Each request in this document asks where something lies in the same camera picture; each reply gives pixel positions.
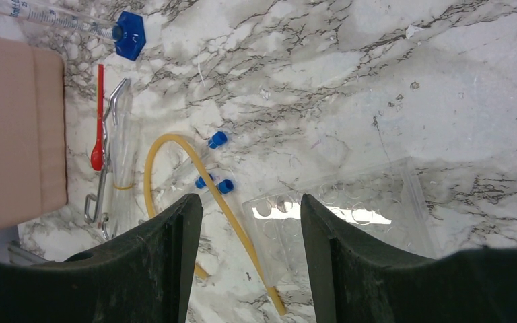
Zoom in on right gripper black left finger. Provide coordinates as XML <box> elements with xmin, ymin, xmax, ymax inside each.
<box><xmin>0</xmin><ymin>194</ymin><xmax>203</xmax><ymax>322</ymax></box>

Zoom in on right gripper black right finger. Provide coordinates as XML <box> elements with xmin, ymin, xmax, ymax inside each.
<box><xmin>300</xmin><ymin>194</ymin><xmax>517</xmax><ymax>322</ymax></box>

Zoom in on metal crucible tongs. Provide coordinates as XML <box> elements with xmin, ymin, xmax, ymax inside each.
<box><xmin>84</xmin><ymin>78</ymin><xmax>131</xmax><ymax>240</ymax></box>

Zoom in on clear glass test tubes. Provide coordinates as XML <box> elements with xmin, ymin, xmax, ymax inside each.
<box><xmin>106</xmin><ymin>86</ymin><xmax>139</xmax><ymax>238</ymax></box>

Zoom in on pink plastic bin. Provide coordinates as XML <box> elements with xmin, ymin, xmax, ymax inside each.
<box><xmin>0</xmin><ymin>37</ymin><xmax>67</xmax><ymax>230</ymax></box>

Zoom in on graduated cylinder blue base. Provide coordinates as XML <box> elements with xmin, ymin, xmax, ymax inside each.
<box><xmin>0</xmin><ymin>0</ymin><xmax>146</xmax><ymax>61</ymax></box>

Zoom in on yellow rubber tube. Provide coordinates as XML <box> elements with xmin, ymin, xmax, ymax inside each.
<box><xmin>143</xmin><ymin>133</ymin><xmax>287</xmax><ymax>316</ymax></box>

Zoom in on clear plastic well plate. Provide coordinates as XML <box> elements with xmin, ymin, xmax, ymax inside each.
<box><xmin>242</xmin><ymin>157</ymin><xmax>440</xmax><ymax>287</ymax></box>

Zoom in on red plastic spatula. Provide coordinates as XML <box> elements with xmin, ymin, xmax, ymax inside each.
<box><xmin>90</xmin><ymin>64</ymin><xmax>104</xmax><ymax>171</ymax></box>

